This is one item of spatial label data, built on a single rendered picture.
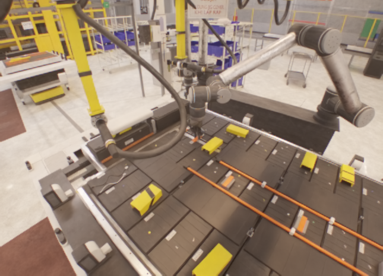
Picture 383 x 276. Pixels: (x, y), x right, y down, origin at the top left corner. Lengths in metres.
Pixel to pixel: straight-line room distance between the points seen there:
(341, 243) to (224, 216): 0.54
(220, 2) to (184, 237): 1.61
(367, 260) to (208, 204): 0.74
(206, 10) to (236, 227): 1.50
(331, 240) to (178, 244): 0.69
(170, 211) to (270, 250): 0.48
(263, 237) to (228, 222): 0.17
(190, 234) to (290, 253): 0.43
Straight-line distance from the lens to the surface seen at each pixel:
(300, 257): 0.97
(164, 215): 0.95
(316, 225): 1.09
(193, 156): 1.21
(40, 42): 10.46
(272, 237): 0.96
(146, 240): 0.91
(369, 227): 1.24
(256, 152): 1.32
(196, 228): 0.91
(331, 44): 1.39
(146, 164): 1.18
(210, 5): 1.67
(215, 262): 0.82
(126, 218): 0.99
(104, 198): 1.09
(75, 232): 1.21
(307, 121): 2.15
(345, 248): 1.10
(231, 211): 0.97
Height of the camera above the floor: 1.83
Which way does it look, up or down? 35 degrees down
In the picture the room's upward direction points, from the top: straight up
